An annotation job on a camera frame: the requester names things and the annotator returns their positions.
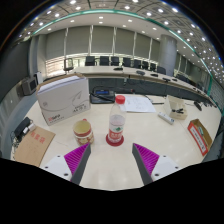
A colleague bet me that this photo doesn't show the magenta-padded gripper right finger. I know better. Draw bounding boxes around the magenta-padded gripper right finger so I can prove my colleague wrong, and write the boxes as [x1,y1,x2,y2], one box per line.
[131,142,183,186]

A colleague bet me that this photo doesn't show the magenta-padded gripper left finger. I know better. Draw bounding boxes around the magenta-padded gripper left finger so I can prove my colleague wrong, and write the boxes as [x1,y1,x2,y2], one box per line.
[40,142,92,186]

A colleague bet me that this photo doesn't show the clear red-capped water bottle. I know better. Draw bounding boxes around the clear red-capped water bottle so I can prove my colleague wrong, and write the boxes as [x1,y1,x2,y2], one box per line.
[107,94,128,145]

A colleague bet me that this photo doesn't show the yellow and red mug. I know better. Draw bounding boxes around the yellow and red mug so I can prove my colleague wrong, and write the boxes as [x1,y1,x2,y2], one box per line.
[72,118,95,147]

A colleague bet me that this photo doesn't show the brown paper envelope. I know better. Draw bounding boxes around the brown paper envelope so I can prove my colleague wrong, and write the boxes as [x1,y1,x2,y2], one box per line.
[12,125,57,168]

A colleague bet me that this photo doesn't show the white paper sheets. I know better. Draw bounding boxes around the white paper sheets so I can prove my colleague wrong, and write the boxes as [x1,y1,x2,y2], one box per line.
[119,94,158,114]

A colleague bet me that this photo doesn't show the red open cardboard box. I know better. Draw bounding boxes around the red open cardboard box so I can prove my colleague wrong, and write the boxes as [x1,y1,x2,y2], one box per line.
[187,118,213,158]

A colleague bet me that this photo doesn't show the white cardboard paper box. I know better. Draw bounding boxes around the white cardboard paper box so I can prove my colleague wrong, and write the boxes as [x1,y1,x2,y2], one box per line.
[35,73,92,127]

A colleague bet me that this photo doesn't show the small beige open box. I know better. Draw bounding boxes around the small beige open box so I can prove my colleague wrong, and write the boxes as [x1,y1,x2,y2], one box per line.
[164,94,189,121]

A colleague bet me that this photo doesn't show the black power adapter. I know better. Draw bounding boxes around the black power adapter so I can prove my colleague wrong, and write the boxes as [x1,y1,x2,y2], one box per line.
[13,116,33,139]

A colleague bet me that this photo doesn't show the black desk phone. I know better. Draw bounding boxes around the black desk phone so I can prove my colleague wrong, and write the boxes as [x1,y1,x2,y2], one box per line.
[89,87,116,105]

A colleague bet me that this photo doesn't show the grey tube monitor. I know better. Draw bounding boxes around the grey tube monitor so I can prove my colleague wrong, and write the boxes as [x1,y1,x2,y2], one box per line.
[20,76,38,97]

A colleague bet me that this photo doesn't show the long curved conference desk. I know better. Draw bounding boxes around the long curved conference desk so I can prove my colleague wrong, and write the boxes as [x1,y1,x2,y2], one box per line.
[68,65,218,108]

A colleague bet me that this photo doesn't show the black office chairs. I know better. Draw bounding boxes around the black office chairs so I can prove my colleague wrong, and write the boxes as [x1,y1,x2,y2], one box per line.
[84,55,208,91]

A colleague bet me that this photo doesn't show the ceiling lights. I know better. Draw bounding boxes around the ceiling lights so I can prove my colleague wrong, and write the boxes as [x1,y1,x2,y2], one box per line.
[19,0,224,84]

